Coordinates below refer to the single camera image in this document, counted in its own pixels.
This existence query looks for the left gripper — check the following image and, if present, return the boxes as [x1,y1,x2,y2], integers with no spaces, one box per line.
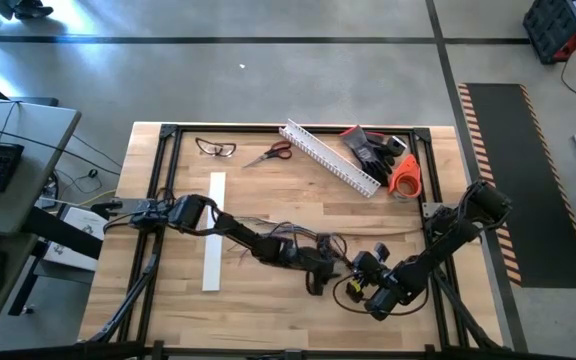
[295,233,342,296]

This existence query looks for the black aluminium table frame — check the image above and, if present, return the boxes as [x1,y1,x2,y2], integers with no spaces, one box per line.
[80,122,507,360]

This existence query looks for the white box with logo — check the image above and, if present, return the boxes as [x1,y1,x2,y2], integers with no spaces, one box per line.
[42,205,110,272]

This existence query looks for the clear safety glasses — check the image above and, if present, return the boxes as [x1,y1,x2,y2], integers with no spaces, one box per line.
[194,137,238,159]

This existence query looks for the black red-cuffed work glove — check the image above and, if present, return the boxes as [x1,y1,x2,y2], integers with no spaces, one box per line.
[362,130,398,188]
[338,124,395,174]

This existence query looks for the black desk leg bar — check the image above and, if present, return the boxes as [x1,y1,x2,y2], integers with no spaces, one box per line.
[7,205,105,317]

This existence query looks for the black tape roll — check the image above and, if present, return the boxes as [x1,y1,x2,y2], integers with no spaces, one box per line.
[385,134,409,157]

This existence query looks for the person's foot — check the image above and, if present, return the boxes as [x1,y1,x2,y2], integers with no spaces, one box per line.
[10,0,55,20]

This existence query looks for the grey desk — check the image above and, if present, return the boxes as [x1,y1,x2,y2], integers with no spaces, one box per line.
[0,96,83,354]

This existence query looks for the black desk cable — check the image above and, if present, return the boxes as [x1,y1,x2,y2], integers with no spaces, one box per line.
[0,122,122,176]

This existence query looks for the black and red tool case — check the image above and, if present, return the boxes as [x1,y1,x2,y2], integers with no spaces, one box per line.
[522,0,576,65]

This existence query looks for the white slotted cable duct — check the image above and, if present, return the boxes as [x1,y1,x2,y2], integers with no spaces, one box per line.
[278,117,382,199]

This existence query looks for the black hazard-striped floor mat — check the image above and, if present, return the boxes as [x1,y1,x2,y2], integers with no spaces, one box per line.
[457,82,576,289]

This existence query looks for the red-handled scissors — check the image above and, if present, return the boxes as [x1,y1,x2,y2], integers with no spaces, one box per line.
[241,140,294,169]

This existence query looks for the white flat duct cover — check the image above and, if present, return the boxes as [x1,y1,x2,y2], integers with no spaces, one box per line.
[201,171,228,293]

